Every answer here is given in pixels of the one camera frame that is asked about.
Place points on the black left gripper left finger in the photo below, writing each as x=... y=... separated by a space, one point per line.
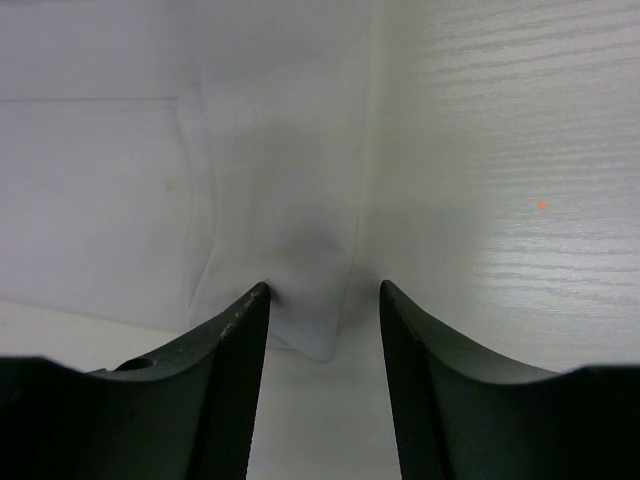
x=185 y=410

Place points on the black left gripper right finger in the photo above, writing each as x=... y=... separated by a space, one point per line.
x=463 y=411

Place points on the white t shirt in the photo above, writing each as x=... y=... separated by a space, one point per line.
x=160 y=157

